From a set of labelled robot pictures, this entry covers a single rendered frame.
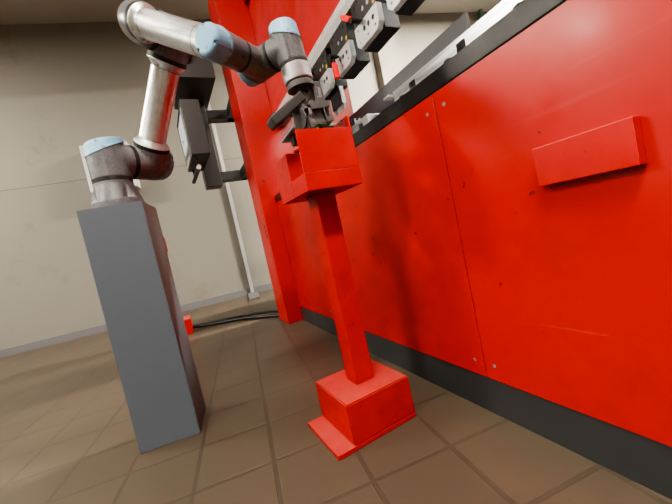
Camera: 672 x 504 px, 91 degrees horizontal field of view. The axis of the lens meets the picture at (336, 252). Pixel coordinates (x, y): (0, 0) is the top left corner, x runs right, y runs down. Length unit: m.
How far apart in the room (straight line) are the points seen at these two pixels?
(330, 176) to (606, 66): 0.54
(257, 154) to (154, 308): 1.42
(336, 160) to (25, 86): 4.59
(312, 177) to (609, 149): 0.56
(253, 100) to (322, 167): 1.68
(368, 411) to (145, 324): 0.73
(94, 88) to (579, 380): 4.93
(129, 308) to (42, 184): 3.75
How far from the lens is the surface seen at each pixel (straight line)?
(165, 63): 1.30
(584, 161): 0.68
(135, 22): 1.18
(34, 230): 4.85
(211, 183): 2.81
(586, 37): 0.72
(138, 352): 1.24
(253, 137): 2.38
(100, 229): 1.23
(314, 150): 0.85
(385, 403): 0.97
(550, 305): 0.79
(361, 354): 0.97
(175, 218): 4.43
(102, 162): 1.29
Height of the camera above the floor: 0.55
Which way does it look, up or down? 3 degrees down
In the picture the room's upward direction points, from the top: 12 degrees counter-clockwise
